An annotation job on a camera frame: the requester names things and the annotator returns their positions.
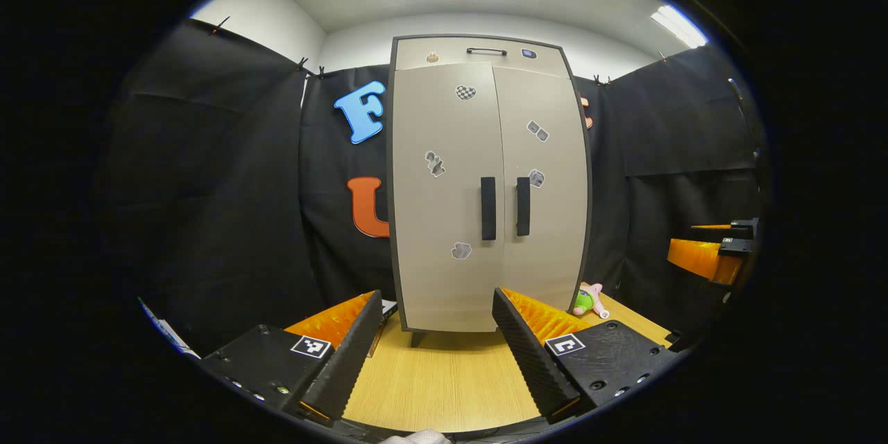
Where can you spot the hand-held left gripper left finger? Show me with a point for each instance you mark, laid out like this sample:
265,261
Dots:
350,361

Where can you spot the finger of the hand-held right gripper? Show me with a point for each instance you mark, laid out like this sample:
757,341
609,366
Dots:
739,230
704,258

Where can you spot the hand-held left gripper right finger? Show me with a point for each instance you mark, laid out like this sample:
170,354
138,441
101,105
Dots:
527,357

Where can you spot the grey shoe cabinet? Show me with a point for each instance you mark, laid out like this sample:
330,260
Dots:
444,277

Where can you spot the grey cabinet door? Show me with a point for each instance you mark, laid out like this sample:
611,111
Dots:
548,222
444,125

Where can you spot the grey cabinet drawer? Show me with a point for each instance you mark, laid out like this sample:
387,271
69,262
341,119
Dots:
451,54

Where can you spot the small flat box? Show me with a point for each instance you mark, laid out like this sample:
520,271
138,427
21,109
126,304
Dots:
387,312

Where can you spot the pink plush toy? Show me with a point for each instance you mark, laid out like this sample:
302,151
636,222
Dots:
588,300

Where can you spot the white printed board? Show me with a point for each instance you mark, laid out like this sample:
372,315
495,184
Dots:
173,336

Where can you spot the narrow ceiling light strip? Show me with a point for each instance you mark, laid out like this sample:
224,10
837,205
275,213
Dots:
680,26

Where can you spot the black backdrop cloth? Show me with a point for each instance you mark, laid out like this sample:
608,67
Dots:
208,187

